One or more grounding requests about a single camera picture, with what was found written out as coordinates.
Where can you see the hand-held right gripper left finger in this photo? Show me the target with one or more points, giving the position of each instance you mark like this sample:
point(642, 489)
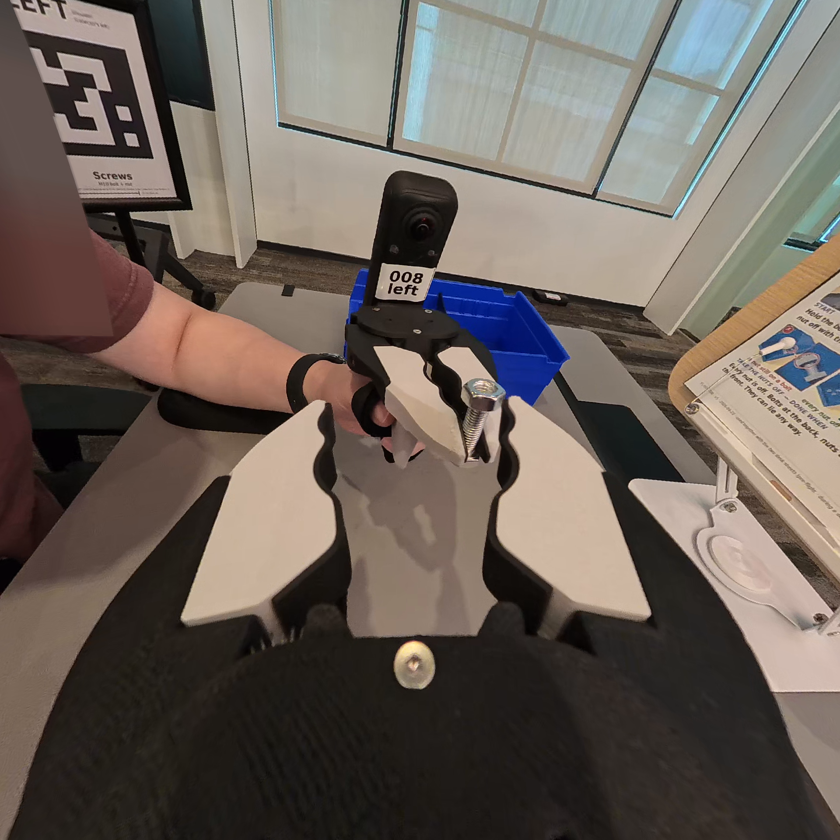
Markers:
point(262, 523)

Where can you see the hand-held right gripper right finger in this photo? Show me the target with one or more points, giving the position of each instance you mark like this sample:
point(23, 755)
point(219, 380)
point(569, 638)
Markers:
point(571, 523)

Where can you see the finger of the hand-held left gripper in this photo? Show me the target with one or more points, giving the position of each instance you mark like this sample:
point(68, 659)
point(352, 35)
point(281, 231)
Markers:
point(409, 399)
point(469, 363)

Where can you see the steel hex nut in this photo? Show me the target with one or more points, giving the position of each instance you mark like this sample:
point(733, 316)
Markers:
point(495, 399)

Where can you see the blue plastic bin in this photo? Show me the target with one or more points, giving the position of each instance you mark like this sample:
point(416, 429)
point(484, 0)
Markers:
point(510, 340)

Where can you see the steel hex bolt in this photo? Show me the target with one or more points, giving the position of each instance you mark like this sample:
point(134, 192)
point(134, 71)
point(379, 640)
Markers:
point(473, 433)

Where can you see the person's left forearm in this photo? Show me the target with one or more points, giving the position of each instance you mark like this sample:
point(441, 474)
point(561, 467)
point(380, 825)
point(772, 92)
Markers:
point(196, 346)

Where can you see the person's left hand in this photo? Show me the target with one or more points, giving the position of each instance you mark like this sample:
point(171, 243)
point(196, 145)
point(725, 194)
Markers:
point(332, 393)

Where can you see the white document stand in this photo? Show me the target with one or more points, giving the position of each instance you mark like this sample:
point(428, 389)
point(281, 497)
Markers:
point(669, 523)

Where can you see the small black floor device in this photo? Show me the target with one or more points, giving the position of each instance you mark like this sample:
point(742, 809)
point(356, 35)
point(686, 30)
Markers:
point(550, 297)

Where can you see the black wrist watch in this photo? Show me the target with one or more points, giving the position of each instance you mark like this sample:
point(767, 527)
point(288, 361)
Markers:
point(298, 386)

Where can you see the black armrest pad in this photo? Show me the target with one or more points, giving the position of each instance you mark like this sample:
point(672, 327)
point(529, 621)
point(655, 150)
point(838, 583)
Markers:
point(217, 412)

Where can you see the dark office chair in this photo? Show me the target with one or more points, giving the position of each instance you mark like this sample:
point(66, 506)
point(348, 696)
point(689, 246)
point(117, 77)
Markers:
point(66, 420)

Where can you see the printed instruction sheet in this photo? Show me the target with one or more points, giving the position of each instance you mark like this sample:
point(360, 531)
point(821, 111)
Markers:
point(787, 393)

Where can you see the white framed window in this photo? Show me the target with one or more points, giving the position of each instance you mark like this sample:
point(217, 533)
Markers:
point(460, 77)

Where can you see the black easel stand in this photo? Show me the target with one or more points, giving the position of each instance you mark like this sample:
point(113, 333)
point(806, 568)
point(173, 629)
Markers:
point(141, 248)

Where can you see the green glass partition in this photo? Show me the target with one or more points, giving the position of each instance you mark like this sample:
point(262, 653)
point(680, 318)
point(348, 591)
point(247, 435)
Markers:
point(787, 216)

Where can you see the black framed tag sign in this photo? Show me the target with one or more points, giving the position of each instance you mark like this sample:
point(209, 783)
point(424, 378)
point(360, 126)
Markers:
point(117, 98)

